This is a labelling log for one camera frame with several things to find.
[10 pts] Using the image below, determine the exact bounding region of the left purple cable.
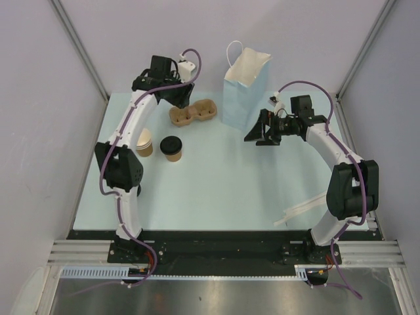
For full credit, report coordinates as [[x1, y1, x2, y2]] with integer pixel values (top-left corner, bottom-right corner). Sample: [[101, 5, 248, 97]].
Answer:
[[64, 48, 201, 296]]

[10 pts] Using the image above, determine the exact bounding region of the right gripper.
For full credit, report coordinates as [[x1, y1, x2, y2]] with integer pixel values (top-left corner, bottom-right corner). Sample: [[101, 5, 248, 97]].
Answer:
[[245, 108, 299, 146]]

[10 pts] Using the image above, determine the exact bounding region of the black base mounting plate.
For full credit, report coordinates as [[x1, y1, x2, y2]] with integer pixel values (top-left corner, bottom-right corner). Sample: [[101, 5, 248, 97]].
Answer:
[[68, 230, 378, 277]]

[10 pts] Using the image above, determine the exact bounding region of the light blue table mat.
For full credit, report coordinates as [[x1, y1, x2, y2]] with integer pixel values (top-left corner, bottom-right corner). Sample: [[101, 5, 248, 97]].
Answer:
[[72, 91, 370, 230]]

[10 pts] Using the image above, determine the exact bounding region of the black plastic cup lid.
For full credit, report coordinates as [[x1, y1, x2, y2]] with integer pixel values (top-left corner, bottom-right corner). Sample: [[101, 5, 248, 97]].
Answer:
[[159, 135, 182, 156]]

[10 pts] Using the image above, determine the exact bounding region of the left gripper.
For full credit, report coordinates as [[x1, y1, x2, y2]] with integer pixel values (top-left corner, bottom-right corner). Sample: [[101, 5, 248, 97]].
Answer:
[[163, 71, 194, 110]]

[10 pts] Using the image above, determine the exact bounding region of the stack of paper cups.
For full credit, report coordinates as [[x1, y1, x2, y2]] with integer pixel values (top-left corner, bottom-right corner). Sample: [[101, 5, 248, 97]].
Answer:
[[136, 128, 153, 158]]

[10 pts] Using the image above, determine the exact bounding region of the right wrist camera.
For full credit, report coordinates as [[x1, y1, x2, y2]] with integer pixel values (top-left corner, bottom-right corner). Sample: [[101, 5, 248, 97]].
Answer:
[[269, 91, 285, 117]]

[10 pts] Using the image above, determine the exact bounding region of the white wrapped straw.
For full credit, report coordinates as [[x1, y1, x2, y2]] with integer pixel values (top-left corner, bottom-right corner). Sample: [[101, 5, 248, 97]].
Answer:
[[273, 209, 326, 227], [284, 192, 327, 215], [285, 207, 313, 217]]

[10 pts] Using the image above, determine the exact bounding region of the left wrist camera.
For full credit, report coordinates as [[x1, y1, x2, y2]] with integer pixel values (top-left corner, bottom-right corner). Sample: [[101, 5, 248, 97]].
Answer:
[[177, 54, 197, 83]]

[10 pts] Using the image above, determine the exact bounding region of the light blue paper bag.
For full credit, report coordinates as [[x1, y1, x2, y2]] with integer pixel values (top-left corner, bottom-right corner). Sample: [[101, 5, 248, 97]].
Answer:
[[221, 46, 272, 130]]

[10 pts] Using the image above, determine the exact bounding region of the brown paper coffee cup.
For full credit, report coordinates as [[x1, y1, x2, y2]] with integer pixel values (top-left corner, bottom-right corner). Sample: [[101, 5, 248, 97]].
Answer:
[[165, 151, 182, 162]]

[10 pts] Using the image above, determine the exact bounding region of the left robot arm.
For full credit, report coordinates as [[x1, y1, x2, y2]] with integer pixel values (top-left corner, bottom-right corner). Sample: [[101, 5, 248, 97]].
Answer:
[[94, 53, 201, 263]]

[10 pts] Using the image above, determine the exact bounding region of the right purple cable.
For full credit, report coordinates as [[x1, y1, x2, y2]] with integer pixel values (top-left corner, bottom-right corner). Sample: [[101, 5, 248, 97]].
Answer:
[[274, 79, 368, 299]]

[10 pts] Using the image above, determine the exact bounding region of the aluminium frame rail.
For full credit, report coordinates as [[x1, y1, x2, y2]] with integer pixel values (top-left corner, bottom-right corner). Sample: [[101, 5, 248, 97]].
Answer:
[[47, 240, 111, 266]]

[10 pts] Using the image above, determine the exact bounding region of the white slotted cable duct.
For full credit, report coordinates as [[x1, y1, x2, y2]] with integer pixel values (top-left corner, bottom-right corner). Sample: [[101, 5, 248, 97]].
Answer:
[[61, 266, 308, 281]]

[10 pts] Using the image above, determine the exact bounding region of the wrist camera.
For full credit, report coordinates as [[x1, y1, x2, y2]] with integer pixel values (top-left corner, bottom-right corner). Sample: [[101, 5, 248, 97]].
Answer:
[[177, 54, 197, 83], [269, 91, 285, 117]]

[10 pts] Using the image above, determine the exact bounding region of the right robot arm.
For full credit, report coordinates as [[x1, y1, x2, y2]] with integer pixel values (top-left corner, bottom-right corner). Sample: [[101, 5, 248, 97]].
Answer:
[[244, 93, 379, 263]]

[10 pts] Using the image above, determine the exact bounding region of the brown cardboard cup carrier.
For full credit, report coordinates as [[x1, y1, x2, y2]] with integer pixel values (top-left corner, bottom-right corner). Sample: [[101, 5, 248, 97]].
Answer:
[[169, 98, 217, 127]]

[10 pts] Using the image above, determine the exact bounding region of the purple cable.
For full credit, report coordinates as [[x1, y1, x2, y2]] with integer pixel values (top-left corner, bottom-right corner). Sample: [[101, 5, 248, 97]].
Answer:
[[274, 79, 368, 299], [64, 48, 201, 296]]

